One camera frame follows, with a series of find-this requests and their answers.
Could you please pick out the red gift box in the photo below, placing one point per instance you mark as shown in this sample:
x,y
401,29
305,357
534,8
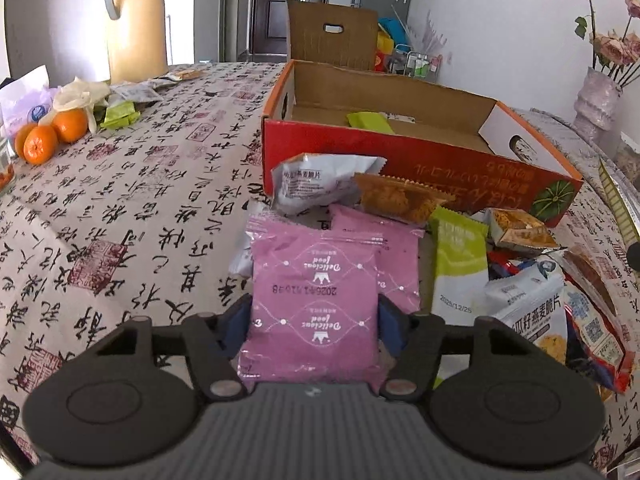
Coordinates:
x,y
382,61

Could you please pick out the pale pink vase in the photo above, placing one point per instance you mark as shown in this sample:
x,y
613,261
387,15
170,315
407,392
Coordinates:
x,y
597,105

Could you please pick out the lime green packets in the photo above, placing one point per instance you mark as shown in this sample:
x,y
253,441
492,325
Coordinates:
x,y
120,115

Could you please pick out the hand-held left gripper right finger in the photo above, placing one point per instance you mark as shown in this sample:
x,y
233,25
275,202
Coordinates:
x,y
390,327

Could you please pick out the cream rubber glove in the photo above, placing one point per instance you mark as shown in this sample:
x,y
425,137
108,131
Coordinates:
x,y
80,92

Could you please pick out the calligraphy printed tablecloth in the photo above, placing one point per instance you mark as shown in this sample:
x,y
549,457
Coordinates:
x,y
150,210

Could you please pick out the white purple decorative branches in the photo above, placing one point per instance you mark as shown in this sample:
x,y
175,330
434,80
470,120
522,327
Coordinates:
x,y
432,35

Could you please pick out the white blue oat packet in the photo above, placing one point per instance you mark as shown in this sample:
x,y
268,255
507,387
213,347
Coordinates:
x,y
530,310

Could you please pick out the dark brown door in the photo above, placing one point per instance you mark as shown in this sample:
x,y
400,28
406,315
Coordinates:
x,y
275,20

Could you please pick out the yellow thermos jug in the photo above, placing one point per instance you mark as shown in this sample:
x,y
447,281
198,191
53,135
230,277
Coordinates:
x,y
135,35

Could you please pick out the red cardboard box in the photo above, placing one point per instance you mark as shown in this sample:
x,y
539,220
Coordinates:
x,y
450,170

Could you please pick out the pink snack packet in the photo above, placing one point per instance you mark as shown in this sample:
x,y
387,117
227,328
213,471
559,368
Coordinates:
x,y
310,300
400,260

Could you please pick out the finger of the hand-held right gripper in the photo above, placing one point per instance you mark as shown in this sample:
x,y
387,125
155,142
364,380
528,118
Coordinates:
x,y
634,256

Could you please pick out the small brown snack packet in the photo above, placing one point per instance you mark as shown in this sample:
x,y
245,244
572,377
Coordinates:
x,y
182,75

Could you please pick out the grey white snack packet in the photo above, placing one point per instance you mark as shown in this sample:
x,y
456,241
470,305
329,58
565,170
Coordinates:
x,y
310,180

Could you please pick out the clear jar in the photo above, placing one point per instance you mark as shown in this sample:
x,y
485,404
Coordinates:
x,y
631,155

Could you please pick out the blue bag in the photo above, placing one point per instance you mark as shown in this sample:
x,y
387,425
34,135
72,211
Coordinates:
x,y
395,30

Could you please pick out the grey printed snack packet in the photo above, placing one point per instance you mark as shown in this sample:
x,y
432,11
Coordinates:
x,y
135,92

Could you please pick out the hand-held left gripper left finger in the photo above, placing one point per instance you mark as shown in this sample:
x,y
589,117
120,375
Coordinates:
x,y
235,326

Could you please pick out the white purple plastic bag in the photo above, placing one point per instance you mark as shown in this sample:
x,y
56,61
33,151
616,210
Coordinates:
x,y
25,100

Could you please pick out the yellow black striped bag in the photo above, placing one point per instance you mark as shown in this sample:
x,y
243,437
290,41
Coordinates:
x,y
620,200

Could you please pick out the green white snack packet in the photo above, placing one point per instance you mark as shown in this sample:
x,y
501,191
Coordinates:
x,y
457,260

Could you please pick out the brown wooden chair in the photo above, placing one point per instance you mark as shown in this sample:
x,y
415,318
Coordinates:
x,y
310,35

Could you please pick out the dried pink roses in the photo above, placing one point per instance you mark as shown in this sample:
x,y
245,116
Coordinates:
x,y
617,47

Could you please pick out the blue red candy wrapper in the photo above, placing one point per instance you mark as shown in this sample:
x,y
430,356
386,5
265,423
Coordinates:
x,y
505,265

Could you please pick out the orange mandarin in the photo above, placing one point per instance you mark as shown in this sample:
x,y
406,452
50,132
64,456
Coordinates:
x,y
70,125
21,137
40,144

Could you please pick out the brown cookie snack packet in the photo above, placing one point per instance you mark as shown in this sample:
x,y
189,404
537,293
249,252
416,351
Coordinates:
x,y
395,200

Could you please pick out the white dark snack packet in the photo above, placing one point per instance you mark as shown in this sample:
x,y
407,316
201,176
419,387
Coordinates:
x,y
160,81

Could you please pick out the grey quilted cloth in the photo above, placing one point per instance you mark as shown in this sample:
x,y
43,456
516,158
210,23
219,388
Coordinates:
x,y
550,130

